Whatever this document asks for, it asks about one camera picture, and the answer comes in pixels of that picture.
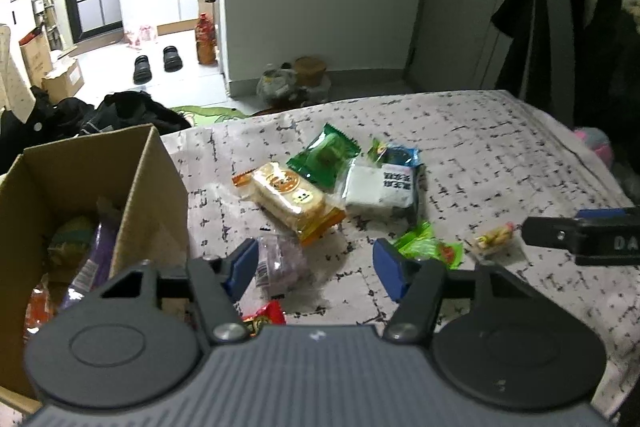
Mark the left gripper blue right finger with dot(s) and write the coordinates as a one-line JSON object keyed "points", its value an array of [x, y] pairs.
{"points": [[416, 287]]}

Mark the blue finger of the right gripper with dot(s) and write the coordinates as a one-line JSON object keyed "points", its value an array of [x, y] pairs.
{"points": [[608, 213], [554, 233]]}

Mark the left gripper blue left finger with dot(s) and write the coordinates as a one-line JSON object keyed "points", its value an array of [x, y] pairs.
{"points": [[217, 285]]}

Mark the light green candy packet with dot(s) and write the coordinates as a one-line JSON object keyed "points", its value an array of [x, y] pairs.
{"points": [[421, 243]]}

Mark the red chocolate bar packet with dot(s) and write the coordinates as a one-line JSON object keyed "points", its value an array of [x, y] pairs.
{"points": [[270, 314]]}

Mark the purple clear snack packet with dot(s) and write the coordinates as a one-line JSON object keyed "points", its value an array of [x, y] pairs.
{"points": [[281, 264]]}

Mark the small yellow candy packet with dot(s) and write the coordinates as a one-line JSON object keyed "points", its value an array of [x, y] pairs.
{"points": [[494, 240]]}

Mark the white black-label snack packet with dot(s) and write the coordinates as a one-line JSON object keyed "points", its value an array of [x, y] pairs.
{"points": [[380, 190]]}

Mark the pink item beside bed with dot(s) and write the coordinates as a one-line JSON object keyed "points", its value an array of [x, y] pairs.
{"points": [[597, 141]]}

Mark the patterned white bed sheet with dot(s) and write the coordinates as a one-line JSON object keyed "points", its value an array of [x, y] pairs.
{"points": [[488, 159]]}

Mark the orange cracker packet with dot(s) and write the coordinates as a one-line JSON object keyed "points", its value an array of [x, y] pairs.
{"points": [[290, 199]]}

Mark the blue green snack packet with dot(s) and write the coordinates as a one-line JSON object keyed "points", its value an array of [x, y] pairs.
{"points": [[397, 155]]}

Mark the brown cardboard box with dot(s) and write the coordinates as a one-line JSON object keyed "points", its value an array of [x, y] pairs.
{"points": [[52, 183]]}

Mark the green cartoon rug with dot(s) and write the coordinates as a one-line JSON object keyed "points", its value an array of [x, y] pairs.
{"points": [[199, 116]]}

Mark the black hanging coat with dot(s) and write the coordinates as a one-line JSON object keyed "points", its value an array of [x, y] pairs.
{"points": [[576, 60]]}

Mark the orange snack packet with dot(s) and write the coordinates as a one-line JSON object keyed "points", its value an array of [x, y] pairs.
{"points": [[40, 309]]}

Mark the grey plastic bag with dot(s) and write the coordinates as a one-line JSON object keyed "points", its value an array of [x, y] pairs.
{"points": [[278, 86]]}

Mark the left black shoe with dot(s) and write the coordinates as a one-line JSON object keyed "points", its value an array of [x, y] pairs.
{"points": [[142, 70]]}

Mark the black shoe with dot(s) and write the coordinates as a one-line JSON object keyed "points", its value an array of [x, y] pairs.
{"points": [[142, 70], [172, 59]]}

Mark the right black shoe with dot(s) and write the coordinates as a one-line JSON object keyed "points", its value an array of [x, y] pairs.
{"points": [[172, 59]]}

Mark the black clothes pile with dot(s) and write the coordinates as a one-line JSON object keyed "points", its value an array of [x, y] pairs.
{"points": [[50, 122]]}

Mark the small cardboard box floor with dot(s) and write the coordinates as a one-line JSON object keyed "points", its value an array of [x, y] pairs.
{"points": [[64, 81]]}

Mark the pink plastic bag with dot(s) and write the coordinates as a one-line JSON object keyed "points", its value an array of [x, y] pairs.
{"points": [[140, 38]]}

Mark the brown pot by wall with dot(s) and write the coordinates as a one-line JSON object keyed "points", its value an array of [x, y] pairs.
{"points": [[309, 71]]}

